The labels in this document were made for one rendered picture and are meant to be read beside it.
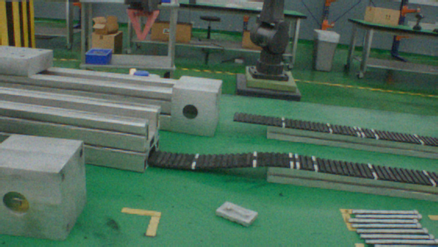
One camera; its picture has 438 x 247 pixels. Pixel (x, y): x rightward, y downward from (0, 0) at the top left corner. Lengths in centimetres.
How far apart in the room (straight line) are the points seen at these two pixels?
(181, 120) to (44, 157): 38
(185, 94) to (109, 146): 21
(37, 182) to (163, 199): 19
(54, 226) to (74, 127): 22
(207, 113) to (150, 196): 26
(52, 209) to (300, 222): 33
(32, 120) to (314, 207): 48
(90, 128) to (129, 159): 8
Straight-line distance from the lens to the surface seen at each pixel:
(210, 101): 76
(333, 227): 56
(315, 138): 83
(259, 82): 120
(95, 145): 66
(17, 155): 49
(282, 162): 64
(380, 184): 67
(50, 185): 46
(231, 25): 828
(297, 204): 60
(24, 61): 89
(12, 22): 385
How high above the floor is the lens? 108
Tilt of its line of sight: 20 degrees down
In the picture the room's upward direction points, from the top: 5 degrees clockwise
